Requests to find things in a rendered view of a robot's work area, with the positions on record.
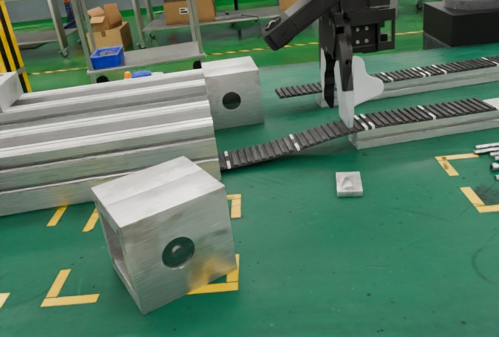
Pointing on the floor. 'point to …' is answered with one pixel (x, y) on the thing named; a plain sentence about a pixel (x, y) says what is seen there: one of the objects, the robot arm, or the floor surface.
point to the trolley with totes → (100, 61)
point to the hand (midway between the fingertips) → (334, 110)
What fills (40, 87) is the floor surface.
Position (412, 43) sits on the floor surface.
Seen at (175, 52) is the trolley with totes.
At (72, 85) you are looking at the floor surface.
